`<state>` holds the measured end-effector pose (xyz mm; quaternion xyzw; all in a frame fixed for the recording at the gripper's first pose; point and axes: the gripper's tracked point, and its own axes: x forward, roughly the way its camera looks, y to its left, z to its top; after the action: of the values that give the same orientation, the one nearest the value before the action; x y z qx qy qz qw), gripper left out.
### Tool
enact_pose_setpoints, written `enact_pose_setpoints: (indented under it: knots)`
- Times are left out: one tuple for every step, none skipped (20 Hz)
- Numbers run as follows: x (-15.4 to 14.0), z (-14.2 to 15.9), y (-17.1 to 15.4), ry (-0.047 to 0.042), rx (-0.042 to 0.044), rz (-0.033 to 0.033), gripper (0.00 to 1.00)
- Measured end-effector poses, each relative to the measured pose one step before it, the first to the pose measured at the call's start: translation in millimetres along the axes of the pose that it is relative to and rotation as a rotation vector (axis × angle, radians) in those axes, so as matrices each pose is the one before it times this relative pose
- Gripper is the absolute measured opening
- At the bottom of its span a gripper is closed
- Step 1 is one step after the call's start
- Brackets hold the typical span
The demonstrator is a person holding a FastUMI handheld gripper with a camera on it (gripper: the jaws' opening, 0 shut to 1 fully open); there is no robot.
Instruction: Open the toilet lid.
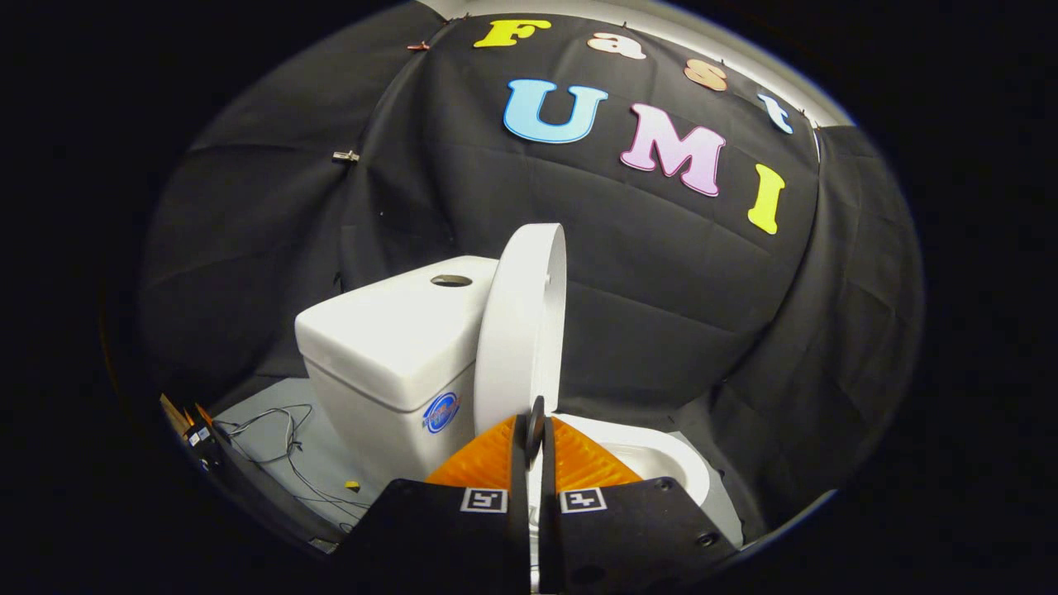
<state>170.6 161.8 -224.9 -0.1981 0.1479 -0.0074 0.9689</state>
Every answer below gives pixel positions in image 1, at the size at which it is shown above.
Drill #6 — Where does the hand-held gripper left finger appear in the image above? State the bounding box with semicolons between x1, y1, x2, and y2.
335;413;530;595

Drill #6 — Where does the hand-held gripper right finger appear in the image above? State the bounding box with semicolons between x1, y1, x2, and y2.
539;416;739;595

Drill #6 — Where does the white toilet lid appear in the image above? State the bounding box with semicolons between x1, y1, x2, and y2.
474;223;569;464

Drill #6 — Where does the white ceramic toilet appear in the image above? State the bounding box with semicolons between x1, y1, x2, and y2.
295;255;712;530

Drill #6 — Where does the black backdrop cloth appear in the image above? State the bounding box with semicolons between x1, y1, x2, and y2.
136;0;925;546

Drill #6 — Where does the small black device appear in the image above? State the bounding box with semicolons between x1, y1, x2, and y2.
183;420;226;474

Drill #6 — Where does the thin black cable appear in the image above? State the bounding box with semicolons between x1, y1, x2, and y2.
213;403;374;531

